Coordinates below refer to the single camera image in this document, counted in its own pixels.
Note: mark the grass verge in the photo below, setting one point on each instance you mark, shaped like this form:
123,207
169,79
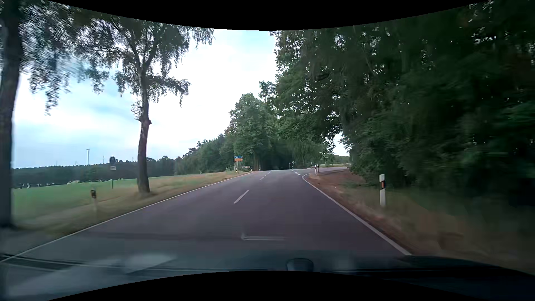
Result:
418,217
125,200

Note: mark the green field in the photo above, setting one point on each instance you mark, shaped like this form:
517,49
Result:
54,194

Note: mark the tall birch tree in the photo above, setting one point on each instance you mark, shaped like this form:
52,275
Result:
143,159

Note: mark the large roadside tree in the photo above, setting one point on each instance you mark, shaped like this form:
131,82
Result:
8,125

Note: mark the row of distant trees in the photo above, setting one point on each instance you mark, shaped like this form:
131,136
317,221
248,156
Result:
125,169

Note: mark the road markings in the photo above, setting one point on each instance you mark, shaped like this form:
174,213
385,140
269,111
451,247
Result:
359,219

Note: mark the round blue road sign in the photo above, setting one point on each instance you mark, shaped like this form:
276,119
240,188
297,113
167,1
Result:
112,165

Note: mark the wood of green trees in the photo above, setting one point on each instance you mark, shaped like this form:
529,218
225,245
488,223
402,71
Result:
418,104

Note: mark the blue and yellow direction sign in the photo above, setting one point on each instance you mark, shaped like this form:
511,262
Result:
238,159

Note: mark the car's own bonnet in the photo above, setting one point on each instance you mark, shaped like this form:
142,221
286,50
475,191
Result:
267,280

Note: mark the grey asphalt road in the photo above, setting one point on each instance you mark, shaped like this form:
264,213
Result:
267,209

